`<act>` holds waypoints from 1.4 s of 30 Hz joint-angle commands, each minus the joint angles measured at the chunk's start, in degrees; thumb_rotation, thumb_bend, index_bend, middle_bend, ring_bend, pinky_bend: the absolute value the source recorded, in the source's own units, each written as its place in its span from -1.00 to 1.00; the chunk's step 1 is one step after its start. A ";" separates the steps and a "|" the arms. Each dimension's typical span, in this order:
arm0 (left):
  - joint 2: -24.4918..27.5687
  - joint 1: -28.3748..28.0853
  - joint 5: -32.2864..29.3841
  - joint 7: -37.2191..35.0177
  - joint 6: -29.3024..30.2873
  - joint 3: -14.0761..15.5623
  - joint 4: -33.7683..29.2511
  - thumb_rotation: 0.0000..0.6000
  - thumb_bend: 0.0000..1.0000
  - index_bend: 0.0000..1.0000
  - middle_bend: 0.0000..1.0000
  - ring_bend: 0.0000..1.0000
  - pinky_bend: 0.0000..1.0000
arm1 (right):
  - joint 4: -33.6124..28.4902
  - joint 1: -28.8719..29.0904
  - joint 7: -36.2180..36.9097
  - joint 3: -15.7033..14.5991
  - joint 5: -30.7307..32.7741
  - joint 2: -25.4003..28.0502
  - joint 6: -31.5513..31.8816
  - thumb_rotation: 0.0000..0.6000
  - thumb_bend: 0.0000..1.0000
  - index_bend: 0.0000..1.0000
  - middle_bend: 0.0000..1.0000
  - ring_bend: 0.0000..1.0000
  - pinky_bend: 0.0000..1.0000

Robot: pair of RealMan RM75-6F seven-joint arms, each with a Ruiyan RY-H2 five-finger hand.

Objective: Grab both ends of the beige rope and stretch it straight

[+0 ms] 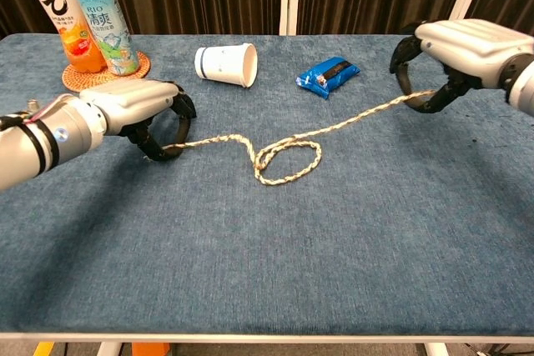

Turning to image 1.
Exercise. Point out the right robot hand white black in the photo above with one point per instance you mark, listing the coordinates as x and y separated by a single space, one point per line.
463 43

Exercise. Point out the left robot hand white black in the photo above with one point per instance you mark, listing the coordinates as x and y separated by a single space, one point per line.
129 101

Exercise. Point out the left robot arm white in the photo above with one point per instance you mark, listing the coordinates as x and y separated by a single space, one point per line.
41 147

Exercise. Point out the orange woven round coaster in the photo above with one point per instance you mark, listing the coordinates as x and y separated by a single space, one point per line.
83 81

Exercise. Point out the light blue drink can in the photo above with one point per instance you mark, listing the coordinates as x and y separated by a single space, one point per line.
110 35

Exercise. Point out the white paper cup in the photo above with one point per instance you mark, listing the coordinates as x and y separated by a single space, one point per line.
221 64

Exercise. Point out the orange drink plastic bottle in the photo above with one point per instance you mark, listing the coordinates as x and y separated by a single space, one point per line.
58 6

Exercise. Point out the blue snack packet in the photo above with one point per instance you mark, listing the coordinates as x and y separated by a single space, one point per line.
327 76

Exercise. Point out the blue table cloth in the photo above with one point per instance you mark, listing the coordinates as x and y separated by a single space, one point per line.
267 247

